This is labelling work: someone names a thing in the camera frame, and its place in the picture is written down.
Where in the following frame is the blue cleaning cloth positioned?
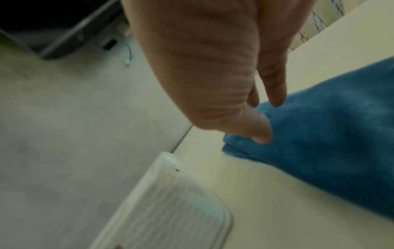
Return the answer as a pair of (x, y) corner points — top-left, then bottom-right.
(222, 57), (394, 219)

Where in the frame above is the person's right hand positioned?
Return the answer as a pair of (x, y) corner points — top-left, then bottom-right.
(121, 0), (314, 144)

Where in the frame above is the blue cable with white plug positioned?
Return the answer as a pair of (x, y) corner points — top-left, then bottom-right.
(110, 36), (133, 67)

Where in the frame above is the white tissue box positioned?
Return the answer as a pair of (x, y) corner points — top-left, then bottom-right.
(89, 152), (234, 249)

